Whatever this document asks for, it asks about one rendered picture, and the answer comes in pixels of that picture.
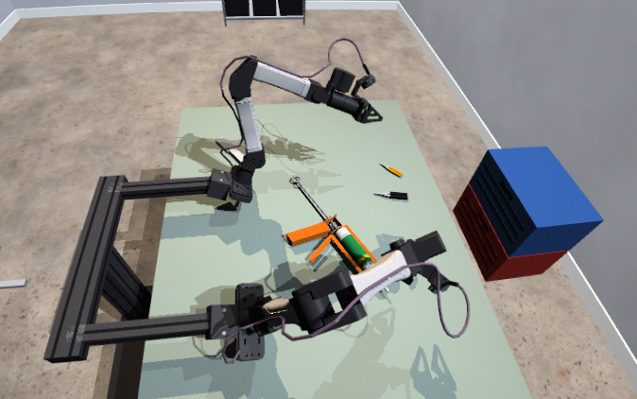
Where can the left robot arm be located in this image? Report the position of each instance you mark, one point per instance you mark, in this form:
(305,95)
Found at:
(310,90)

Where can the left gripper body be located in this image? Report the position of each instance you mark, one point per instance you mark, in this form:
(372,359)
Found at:
(354,106)

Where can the white sealant cartridge with green and yellow stripes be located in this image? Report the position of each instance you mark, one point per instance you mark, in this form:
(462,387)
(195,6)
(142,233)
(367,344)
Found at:
(353,248)

